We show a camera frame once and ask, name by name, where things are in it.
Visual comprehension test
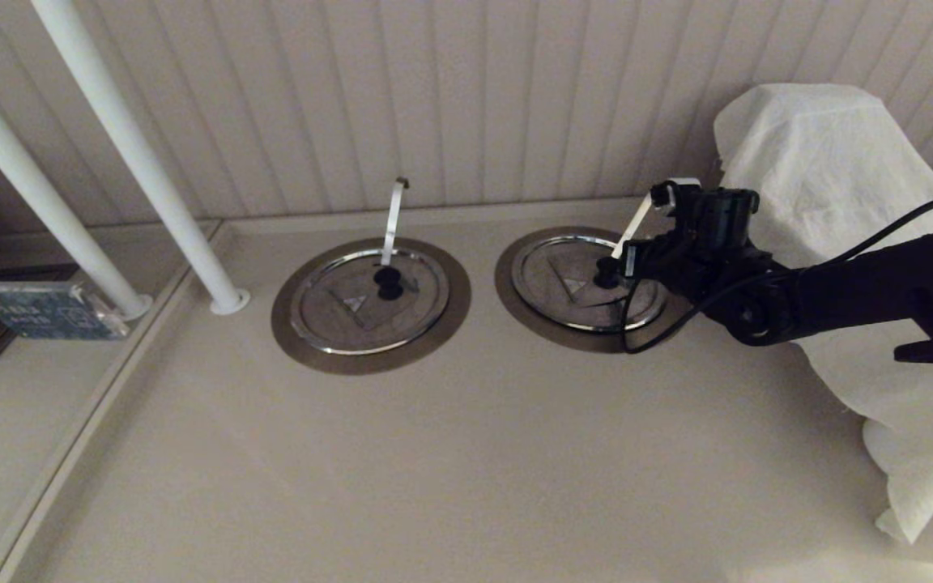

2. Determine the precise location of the right round metal lid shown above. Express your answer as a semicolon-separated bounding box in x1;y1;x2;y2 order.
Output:
493;225;695;355

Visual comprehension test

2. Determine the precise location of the blue sign card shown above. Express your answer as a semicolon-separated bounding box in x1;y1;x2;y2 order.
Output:
0;280;130;342

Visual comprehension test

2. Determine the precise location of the black cable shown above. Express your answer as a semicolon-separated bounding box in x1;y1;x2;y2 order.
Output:
619;197;933;355

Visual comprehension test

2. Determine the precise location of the white slanted pole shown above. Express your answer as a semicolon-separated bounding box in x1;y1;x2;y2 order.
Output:
29;0;252;317
0;39;154;321

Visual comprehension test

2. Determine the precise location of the round metal lid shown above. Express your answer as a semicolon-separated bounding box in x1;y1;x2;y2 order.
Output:
493;225;695;355
271;236;473;377

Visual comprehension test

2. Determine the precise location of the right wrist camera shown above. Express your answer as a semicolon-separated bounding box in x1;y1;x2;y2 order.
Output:
650;177;761;240

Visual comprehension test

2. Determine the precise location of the stainless round lid black knob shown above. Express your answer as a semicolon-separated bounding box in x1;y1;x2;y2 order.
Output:
511;234;671;334
289;247;452;357

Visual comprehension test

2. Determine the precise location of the left round metal lid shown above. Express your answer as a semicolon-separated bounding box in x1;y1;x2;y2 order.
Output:
271;236;473;377

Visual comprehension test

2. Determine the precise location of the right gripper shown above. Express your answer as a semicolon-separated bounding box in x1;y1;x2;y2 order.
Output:
620;230;751;299

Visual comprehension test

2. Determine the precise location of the white cloth cover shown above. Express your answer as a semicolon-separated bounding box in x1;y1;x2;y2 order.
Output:
713;83;933;546

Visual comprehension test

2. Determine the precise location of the flat metal ladle handle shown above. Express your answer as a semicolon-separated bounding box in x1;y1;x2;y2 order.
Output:
611;191;654;261
380;177;411;269

